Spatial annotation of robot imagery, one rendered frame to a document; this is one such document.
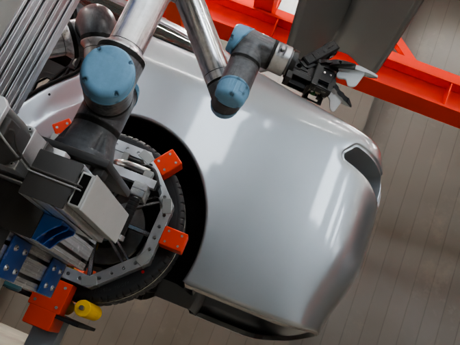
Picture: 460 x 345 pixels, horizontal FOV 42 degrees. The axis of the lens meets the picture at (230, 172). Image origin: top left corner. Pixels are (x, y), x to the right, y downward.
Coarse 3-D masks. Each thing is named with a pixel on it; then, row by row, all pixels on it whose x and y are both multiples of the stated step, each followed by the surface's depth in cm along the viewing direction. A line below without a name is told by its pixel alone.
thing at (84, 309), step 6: (84, 300) 207; (78, 306) 206; (84, 306) 206; (90, 306) 206; (96, 306) 219; (78, 312) 205; (84, 312) 205; (90, 312) 207; (96, 312) 217; (90, 318) 217; (96, 318) 224
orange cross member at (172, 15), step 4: (168, 4) 416; (172, 4) 414; (168, 8) 421; (172, 8) 419; (176, 8) 417; (168, 12) 426; (172, 12) 424; (176, 12) 422; (168, 16) 432; (172, 16) 429; (176, 16) 427; (180, 16) 426; (168, 20) 436; (172, 20) 434; (176, 20) 432; (180, 20) 430; (180, 24) 435
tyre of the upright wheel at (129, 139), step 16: (144, 144) 233; (176, 176) 230; (176, 192) 227; (176, 208) 225; (176, 224) 224; (160, 256) 220; (176, 256) 233; (144, 272) 218; (160, 272) 224; (80, 288) 215; (96, 288) 215; (112, 288) 215; (128, 288) 216; (144, 288) 224; (96, 304) 226
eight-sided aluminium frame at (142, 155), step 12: (120, 144) 223; (132, 156) 222; (144, 156) 222; (156, 168) 221; (168, 204) 217; (168, 216) 216; (156, 228) 214; (156, 240) 213; (144, 252) 211; (120, 264) 210; (132, 264) 210; (144, 264) 210; (72, 276) 208; (84, 276) 208; (96, 276) 208; (108, 276) 208; (120, 276) 213
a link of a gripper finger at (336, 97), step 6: (336, 84) 148; (336, 90) 148; (330, 96) 148; (336, 96) 150; (342, 96) 150; (330, 102) 148; (336, 102) 150; (342, 102) 151; (348, 102) 151; (330, 108) 148; (336, 108) 150
